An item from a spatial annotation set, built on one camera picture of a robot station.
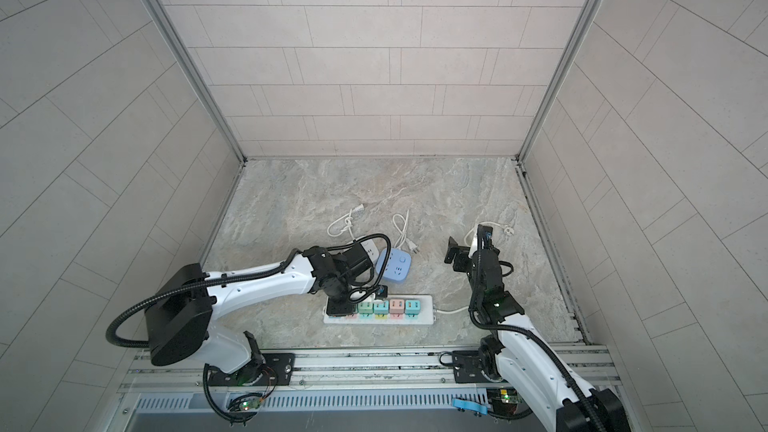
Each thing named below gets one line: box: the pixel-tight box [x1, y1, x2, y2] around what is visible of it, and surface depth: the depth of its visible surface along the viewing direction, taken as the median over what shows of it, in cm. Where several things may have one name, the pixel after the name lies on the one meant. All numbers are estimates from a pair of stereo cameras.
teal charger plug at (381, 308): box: [374, 300, 389, 317], surface depth 77 cm
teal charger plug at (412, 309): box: [405, 300, 421, 320], surface depth 77 cm
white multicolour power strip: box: [323, 295, 436, 325], surface depth 79 cm
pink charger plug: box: [390, 299, 405, 319], surface depth 77 cm
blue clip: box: [451, 398, 489, 415], surface depth 67 cm
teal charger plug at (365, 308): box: [358, 302, 374, 317], surface depth 76 cm
